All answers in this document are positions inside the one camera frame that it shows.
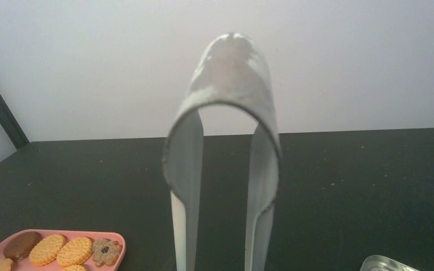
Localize silver metal tongs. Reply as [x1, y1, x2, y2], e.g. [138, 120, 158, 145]
[162, 33, 282, 270]

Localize flower cookie with dark centre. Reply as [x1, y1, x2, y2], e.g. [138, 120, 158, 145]
[92, 238, 123, 268]

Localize round orange cookie top right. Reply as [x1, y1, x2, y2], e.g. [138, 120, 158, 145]
[56, 237, 93, 268]

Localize round orange cookie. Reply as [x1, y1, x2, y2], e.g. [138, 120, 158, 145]
[56, 237, 93, 268]
[29, 234, 67, 266]

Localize silver tin lid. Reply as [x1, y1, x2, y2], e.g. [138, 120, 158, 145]
[360, 255, 418, 271]

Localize dark chocolate round cookie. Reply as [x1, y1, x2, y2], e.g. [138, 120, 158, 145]
[3, 231, 42, 262]

